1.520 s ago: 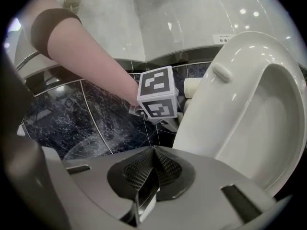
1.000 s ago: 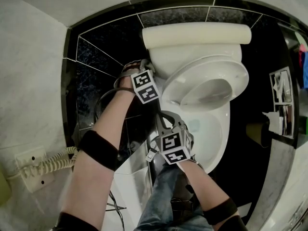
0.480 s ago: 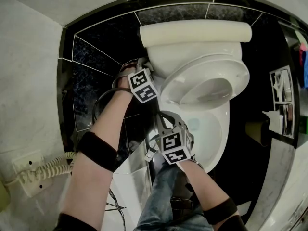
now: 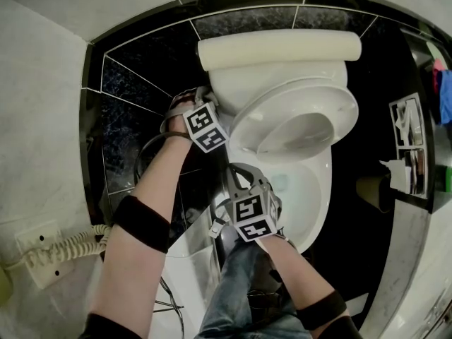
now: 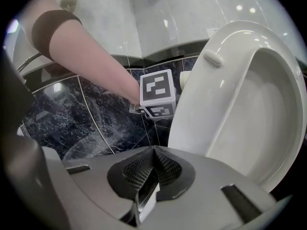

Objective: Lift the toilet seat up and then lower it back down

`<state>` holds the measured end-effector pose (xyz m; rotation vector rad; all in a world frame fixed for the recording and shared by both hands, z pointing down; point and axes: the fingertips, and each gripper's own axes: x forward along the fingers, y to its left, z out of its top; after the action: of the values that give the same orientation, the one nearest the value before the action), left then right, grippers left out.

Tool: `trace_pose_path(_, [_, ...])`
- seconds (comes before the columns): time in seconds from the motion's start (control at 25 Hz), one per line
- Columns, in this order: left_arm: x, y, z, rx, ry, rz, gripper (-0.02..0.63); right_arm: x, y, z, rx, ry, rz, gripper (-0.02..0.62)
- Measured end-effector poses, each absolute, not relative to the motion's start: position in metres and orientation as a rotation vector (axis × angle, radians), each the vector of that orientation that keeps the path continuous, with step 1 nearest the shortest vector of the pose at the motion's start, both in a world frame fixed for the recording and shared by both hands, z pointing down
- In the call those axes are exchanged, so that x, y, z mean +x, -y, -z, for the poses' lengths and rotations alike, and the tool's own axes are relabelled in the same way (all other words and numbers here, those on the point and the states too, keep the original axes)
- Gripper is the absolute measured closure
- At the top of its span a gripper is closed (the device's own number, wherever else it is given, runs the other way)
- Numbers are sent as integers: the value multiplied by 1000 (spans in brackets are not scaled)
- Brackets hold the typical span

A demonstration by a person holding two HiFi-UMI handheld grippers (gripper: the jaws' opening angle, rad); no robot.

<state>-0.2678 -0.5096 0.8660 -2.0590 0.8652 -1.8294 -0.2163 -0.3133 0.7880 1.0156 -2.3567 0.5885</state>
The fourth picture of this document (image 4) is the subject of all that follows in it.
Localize white bathtub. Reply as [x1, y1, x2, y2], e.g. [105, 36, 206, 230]
[153, 206, 222, 339]

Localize person's left forearm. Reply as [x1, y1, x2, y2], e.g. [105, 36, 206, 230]
[86, 131, 195, 339]

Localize chrome toilet paper holder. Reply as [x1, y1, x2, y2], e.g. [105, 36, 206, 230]
[388, 93, 431, 200]

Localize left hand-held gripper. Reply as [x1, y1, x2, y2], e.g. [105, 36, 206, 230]
[160, 85, 230, 154]

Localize blue cloth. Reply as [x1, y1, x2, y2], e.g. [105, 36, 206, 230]
[438, 69, 452, 126]

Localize thin black cable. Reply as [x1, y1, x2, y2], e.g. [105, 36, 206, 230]
[154, 276, 187, 339]

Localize pink cloth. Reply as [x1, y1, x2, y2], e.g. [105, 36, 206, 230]
[432, 58, 445, 95]

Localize white toilet paper sheet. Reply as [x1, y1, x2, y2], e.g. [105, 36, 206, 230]
[379, 157, 413, 193]

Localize beige phone wall plate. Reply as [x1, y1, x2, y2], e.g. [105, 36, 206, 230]
[13, 220, 76, 290]

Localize person's left hand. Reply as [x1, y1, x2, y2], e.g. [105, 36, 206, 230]
[172, 91, 198, 117]

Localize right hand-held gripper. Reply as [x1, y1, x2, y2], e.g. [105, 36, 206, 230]
[225, 162, 283, 243]

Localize person's blue jeans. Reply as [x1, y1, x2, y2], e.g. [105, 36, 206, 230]
[198, 237, 312, 339]

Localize person's right forearm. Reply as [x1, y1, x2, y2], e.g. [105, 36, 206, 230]
[258, 234, 350, 332]

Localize white cable connector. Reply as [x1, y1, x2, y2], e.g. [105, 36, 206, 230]
[208, 218, 227, 240]

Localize beige coiled phone cord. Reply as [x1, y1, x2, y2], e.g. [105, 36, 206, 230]
[25, 223, 113, 272]

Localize beige trash bin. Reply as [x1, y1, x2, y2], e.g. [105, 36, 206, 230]
[355, 175, 393, 214]

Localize white ceramic toilet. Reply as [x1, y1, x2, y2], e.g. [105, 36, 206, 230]
[196, 28, 363, 256]

